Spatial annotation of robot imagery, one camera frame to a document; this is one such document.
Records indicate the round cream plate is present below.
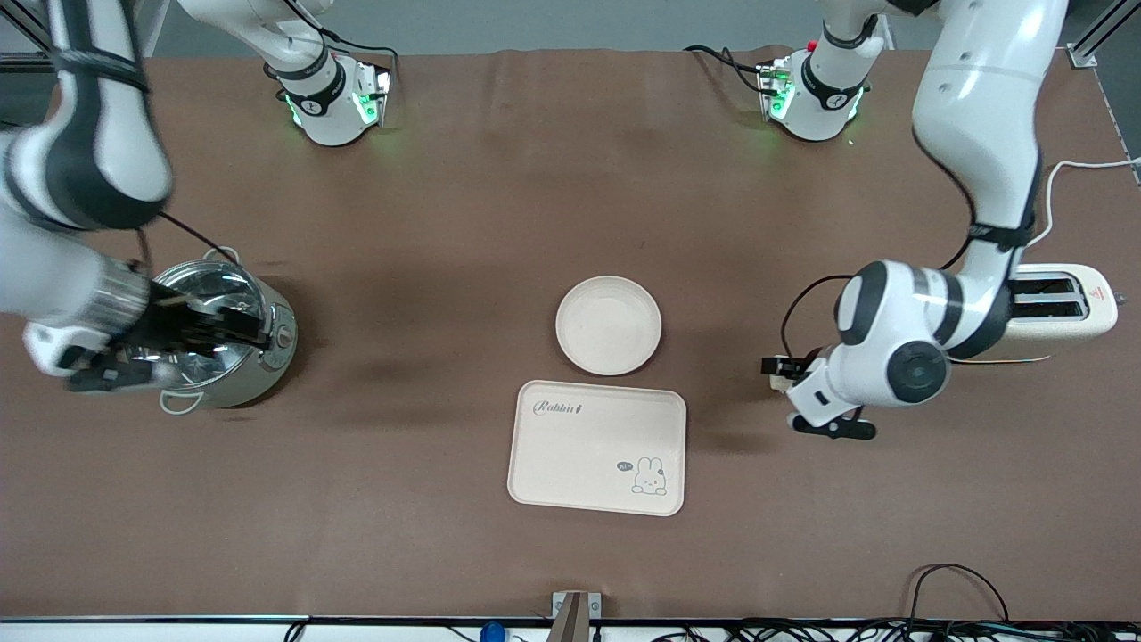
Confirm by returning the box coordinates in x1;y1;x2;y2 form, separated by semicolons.
555;276;663;376

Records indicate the cream rabbit print tray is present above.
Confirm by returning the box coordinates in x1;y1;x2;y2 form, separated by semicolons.
507;381;688;517

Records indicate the stainless steel pot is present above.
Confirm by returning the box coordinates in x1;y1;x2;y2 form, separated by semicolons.
125;247;300;416

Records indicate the cream two-slot toaster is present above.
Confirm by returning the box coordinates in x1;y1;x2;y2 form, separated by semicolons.
947;263;1120;366

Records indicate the brown table cover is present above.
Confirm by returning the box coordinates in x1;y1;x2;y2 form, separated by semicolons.
0;46;1141;621

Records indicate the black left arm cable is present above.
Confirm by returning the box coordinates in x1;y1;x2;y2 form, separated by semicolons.
781;125;1039;362

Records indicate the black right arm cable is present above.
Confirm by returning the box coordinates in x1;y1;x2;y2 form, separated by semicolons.
134;0;399;268

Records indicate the black looped cable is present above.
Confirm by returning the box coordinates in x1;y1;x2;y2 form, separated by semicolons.
904;563;1014;625

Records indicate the black cable bundle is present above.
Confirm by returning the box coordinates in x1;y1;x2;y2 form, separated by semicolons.
646;618;1141;642

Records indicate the white toaster power cable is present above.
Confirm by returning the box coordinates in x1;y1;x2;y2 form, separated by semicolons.
1025;157;1141;251

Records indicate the grey metal camera bracket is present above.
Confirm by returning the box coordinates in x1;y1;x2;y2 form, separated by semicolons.
552;591;602;642

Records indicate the black arm base cable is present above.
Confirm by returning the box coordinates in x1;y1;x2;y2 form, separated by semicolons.
684;44;773;95

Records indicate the aluminium frame profile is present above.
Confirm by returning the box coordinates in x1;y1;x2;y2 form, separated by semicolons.
0;0;56;74
1065;0;1141;69

